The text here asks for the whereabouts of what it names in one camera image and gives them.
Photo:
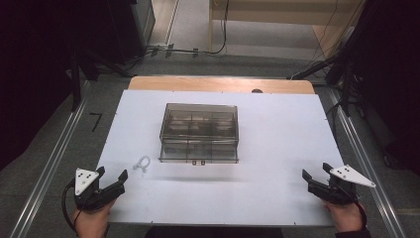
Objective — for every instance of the aluminium floor rail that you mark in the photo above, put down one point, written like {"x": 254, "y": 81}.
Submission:
{"x": 49, "y": 165}
{"x": 369, "y": 172}

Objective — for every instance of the light wooden furniture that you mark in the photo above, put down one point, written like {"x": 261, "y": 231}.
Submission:
{"x": 277, "y": 15}

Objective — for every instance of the dark cabinet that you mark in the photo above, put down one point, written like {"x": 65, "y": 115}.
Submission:
{"x": 132, "y": 26}

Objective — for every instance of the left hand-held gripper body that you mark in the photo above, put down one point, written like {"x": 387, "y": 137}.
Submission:
{"x": 86, "y": 180}

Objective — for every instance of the clear plastic compartment box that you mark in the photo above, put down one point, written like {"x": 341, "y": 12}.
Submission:
{"x": 199, "y": 132}

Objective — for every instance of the white board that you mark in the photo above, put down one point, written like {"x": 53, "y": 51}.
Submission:
{"x": 270, "y": 155}

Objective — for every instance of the small dark round knob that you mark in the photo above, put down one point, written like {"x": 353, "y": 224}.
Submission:
{"x": 257, "y": 90}

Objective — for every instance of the person's left hand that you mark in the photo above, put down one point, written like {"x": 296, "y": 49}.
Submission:
{"x": 90, "y": 223}

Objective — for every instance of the person's dark clothing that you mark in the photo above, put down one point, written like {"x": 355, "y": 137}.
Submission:
{"x": 214, "y": 232}

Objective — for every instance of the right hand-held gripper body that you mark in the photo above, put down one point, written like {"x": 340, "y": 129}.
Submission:
{"x": 340, "y": 191}

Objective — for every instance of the person's right hand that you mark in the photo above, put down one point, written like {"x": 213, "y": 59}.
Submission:
{"x": 348, "y": 216}

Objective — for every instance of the black metal stand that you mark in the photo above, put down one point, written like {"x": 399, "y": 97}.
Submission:
{"x": 345, "y": 82}
{"x": 76, "y": 82}

